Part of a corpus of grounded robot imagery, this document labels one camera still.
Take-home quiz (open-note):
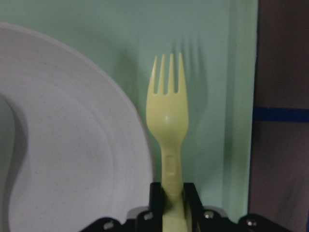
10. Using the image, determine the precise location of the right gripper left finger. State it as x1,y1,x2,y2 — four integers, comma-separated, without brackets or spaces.
83,182,164,232

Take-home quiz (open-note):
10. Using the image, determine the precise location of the yellow plastic fork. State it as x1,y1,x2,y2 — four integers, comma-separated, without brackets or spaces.
146,54,189,232

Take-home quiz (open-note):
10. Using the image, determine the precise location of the white round plate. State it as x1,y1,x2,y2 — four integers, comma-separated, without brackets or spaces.
0,23,154,232

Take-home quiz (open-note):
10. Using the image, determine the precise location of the light green tray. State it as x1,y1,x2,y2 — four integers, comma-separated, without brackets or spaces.
0,0,258,221

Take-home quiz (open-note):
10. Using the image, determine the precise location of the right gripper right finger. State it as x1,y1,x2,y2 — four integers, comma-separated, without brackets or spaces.
183,183,289,232

